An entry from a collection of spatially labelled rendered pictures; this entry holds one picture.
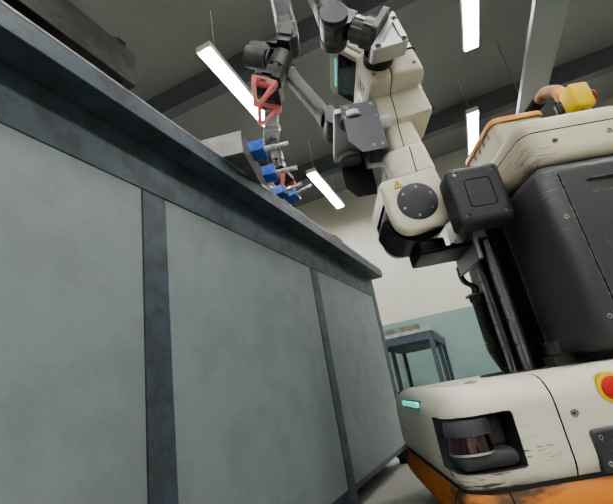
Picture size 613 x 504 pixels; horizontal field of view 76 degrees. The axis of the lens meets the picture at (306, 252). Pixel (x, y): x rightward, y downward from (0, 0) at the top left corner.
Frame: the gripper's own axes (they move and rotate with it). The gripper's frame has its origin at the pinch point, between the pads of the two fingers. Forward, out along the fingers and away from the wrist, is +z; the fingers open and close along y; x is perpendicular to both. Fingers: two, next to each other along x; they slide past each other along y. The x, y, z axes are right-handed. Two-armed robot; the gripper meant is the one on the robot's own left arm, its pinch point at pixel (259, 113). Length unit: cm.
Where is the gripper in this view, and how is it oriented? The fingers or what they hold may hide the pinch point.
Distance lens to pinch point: 106.5
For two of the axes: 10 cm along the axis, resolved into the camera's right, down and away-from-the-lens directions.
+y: -0.6, -3.3, -9.4
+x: 9.5, 2.6, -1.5
